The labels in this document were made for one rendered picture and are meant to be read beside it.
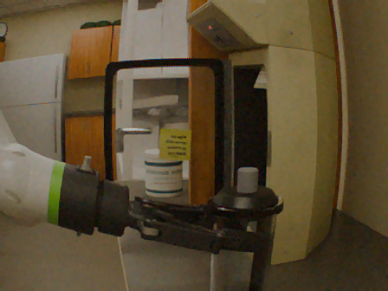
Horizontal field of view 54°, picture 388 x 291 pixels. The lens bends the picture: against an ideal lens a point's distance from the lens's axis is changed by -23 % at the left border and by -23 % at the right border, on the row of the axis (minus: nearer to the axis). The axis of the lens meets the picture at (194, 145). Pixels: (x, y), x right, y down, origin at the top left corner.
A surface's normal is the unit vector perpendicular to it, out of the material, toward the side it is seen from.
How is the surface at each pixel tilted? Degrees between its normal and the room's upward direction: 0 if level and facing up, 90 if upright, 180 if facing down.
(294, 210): 90
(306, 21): 90
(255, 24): 90
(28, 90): 90
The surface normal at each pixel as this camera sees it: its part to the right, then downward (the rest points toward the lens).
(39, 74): 0.18, 0.13
